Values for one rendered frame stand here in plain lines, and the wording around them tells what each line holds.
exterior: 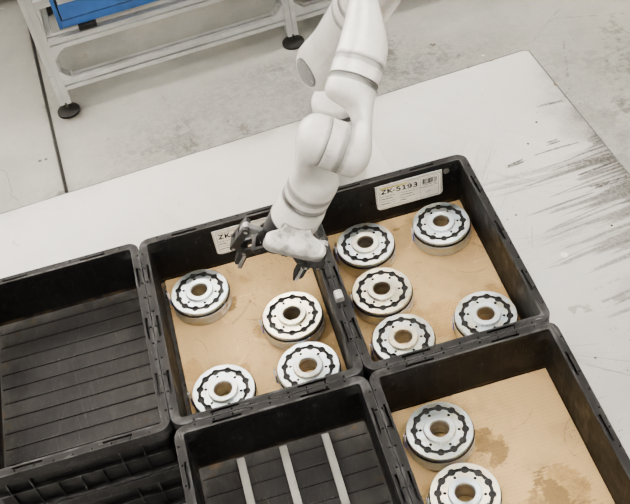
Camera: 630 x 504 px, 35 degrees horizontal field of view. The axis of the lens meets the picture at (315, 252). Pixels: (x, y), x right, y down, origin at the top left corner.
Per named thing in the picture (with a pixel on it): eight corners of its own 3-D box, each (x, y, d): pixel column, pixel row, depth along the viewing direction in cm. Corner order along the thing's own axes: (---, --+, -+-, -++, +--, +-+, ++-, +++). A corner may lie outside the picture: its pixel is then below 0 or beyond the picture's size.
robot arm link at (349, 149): (368, 178, 134) (398, 81, 135) (306, 156, 132) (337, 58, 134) (356, 185, 140) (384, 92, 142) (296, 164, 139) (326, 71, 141)
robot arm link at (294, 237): (261, 251, 144) (274, 226, 140) (267, 190, 151) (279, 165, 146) (322, 265, 146) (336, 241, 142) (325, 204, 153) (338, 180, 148)
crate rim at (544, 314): (304, 205, 180) (302, 195, 179) (463, 161, 183) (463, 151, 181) (367, 381, 154) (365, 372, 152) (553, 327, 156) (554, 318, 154)
